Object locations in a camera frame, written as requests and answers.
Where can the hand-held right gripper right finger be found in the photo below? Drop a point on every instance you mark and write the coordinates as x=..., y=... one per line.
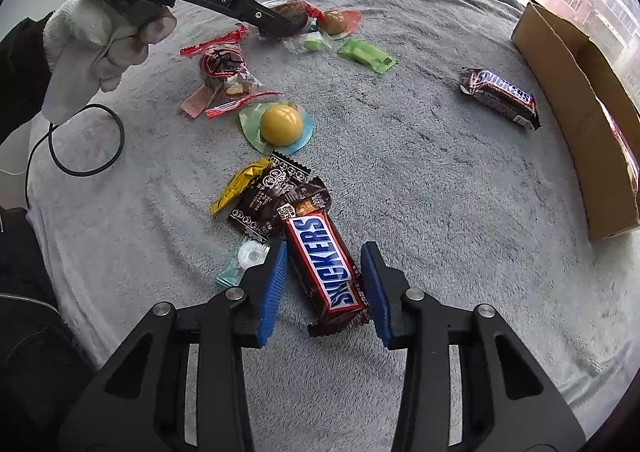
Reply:
x=372, y=287

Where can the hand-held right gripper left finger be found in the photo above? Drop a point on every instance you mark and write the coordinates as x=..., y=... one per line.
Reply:
x=275, y=282

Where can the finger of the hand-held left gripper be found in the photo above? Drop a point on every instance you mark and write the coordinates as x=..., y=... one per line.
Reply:
x=272, y=21

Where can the red-ended dark round snack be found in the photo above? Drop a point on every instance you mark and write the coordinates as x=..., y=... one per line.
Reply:
x=295, y=11

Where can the brown chocolate bar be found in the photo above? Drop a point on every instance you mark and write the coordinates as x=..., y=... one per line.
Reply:
x=500, y=95
x=325, y=262

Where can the red-ended clear date snack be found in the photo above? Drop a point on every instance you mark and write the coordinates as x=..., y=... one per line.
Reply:
x=222, y=65

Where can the dark brown printed packet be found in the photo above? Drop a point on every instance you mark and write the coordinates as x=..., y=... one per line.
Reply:
x=270, y=202

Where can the gold foil wrapper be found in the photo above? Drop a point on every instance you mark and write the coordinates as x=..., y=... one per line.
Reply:
x=235, y=187

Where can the yellow ball candy wrapper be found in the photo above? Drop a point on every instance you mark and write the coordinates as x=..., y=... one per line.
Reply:
x=280, y=125

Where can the cardboard box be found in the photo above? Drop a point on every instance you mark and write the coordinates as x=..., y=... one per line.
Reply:
x=575, y=122

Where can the person's left forearm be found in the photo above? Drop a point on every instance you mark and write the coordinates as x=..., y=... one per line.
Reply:
x=20, y=67

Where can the person's left hand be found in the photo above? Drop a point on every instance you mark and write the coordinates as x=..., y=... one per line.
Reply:
x=85, y=42

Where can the green candy in clear wrapper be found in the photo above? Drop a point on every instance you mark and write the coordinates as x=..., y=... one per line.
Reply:
x=313, y=42

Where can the brown candy red wrapper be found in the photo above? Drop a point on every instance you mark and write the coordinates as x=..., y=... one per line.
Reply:
x=335, y=22

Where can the green snack packet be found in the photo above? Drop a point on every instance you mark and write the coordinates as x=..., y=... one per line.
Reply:
x=365, y=54

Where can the pink snack packet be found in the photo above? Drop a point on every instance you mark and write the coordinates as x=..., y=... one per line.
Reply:
x=197, y=102

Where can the person's black jacket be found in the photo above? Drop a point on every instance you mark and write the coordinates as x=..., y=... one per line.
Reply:
x=25, y=332

